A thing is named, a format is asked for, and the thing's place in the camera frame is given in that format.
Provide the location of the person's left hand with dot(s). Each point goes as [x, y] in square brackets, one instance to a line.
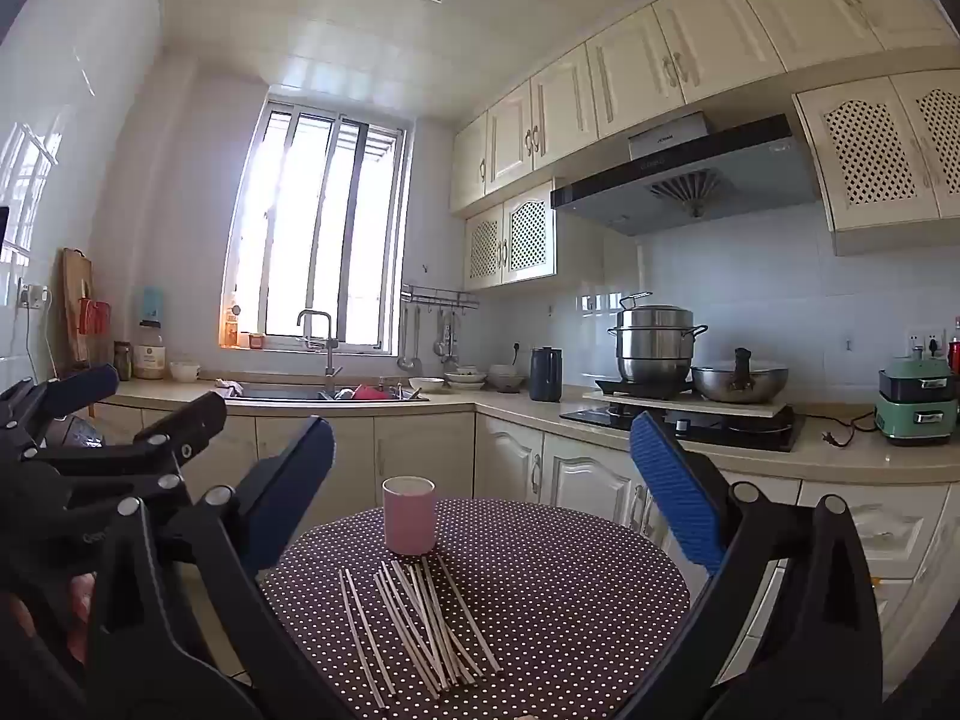
[81, 615]

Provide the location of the cream wall cabinet row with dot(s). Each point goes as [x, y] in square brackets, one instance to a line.
[675, 52]

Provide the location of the grey range hood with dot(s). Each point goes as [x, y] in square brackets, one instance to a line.
[675, 191]

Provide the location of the dark blue kettle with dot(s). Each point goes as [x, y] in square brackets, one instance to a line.
[545, 375]

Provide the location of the cream lattice door cabinet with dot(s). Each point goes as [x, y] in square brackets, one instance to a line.
[877, 150]
[510, 244]

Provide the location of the small dark jar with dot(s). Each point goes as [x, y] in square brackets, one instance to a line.
[123, 361]

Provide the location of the stack of ceramic bowls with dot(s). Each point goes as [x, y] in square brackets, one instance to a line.
[508, 379]
[465, 379]

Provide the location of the polka dot round table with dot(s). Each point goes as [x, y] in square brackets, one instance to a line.
[555, 600]

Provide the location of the black gas stove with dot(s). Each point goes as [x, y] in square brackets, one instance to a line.
[735, 431]

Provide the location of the glass jar with label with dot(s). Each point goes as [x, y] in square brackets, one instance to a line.
[150, 356]

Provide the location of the red bottle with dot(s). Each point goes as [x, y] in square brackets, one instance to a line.
[955, 358]

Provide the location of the pink cup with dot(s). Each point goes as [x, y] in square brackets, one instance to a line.
[409, 521]

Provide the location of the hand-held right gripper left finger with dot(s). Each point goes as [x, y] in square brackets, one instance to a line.
[300, 480]

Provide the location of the small red box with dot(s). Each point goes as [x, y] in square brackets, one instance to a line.
[257, 341]

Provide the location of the crumpled dish cloth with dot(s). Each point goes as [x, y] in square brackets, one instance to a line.
[229, 386]

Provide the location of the green electric cooker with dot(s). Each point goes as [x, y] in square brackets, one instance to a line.
[919, 409]

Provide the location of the beige stone board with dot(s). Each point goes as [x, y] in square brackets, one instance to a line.
[720, 409]

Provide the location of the bunch of wooden chopsticks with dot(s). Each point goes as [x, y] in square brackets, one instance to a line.
[420, 615]

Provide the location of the white wall socket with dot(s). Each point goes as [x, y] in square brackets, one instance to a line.
[924, 339]

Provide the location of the barred kitchen window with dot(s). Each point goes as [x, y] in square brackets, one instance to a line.
[315, 232]

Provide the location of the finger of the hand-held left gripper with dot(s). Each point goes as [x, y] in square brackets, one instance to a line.
[79, 390]
[199, 420]

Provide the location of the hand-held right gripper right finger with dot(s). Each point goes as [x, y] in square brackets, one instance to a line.
[675, 487]

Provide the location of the black induction cooker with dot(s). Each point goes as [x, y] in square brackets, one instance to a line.
[645, 388]

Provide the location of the steel steamer pot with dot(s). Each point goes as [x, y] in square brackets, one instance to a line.
[652, 349]

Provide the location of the red plastic basin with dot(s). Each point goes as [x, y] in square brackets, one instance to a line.
[366, 392]

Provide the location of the orange labelled bottle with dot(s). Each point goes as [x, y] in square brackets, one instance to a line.
[232, 330]

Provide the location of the steel sink faucet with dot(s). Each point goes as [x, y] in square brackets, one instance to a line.
[328, 345]

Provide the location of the wooden cutting board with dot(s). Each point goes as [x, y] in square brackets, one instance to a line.
[75, 300]

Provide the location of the steel skimmer spoon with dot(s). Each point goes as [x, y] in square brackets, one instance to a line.
[444, 341]

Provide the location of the steel wall hook rack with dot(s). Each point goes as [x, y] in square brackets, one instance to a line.
[442, 295]

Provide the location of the light blue box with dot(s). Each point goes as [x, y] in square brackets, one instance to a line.
[153, 305]

